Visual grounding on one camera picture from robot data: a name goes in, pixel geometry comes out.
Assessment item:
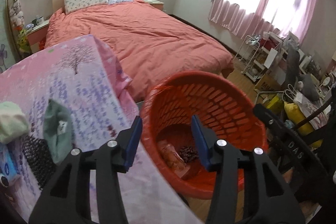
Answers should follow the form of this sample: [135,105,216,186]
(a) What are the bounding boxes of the green white knit sock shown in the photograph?
[0,101,29,144]

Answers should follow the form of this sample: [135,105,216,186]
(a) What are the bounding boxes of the trash in basket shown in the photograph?
[157,140,199,178]

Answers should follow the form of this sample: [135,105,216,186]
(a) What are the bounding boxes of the yellow bag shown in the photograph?
[284,102,326,136]

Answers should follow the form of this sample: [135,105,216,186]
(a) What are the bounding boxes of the black office chair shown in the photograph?
[283,45,319,102]

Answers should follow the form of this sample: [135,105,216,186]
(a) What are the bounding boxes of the grey green sock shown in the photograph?
[43,99,73,165]

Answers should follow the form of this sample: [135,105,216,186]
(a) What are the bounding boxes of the red plastic laundry basket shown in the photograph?
[141,71,268,200]

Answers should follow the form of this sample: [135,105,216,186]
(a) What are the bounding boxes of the pink floral tablecloth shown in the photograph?
[1,35,199,223]

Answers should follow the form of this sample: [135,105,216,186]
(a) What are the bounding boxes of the pink left nightstand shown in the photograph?
[27,20,49,53]

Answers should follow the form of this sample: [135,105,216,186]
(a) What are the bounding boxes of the pink nightstand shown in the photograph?
[27,20,49,53]
[143,0,164,11]

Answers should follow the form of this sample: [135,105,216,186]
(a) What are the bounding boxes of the salmon bed duvet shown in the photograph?
[45,0,234,102]

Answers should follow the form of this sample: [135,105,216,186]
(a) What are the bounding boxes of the white mug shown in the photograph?
[36,16,45,26]

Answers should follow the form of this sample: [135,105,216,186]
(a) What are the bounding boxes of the hanging plush toys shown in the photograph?
[9,0,31,58]

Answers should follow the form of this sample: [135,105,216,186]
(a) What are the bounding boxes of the pink right nightstand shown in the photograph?
[143,0,164,11]

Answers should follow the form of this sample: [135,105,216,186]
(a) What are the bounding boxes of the white wire rack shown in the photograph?
[234,35,261,83]

